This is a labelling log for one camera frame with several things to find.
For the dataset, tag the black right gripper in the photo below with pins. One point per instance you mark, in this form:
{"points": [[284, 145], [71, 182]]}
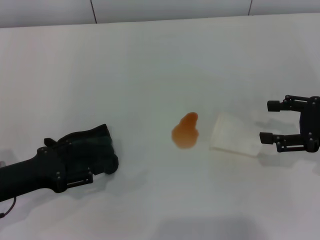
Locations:
{"points": [[312, 125]]}

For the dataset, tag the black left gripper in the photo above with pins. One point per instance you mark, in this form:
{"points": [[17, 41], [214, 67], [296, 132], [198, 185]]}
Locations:
{"points": [[30, 172]]}

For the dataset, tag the dark blue rag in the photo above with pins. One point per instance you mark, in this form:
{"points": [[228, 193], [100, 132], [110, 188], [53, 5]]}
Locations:
{"points": [[97, 130]]}

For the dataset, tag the translucent plastic cup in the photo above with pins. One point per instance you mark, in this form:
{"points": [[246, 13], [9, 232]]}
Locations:
{"points": [[232, 135]]}

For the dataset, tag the orange-brown liquid stain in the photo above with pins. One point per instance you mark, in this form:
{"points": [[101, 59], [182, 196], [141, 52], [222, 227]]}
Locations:
{"points": [[185, 135]]}

